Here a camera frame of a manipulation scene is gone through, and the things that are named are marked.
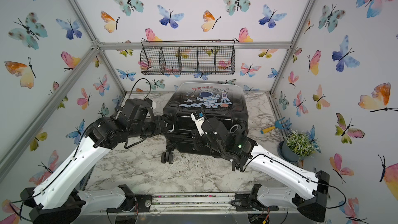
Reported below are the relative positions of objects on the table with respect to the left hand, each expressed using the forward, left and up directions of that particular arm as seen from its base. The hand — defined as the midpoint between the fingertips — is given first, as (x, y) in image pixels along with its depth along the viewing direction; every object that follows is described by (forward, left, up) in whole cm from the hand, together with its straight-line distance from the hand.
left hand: (171, 126), depth 65 cm
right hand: (-1, -9, -2) cm, 9 cm away
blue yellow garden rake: (+20, -63, -32) cm, 73 cm away
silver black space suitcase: (+15, -24, -2) cm, 28 cm away
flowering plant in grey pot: (-3, -59, -16) cm, 61 cm away
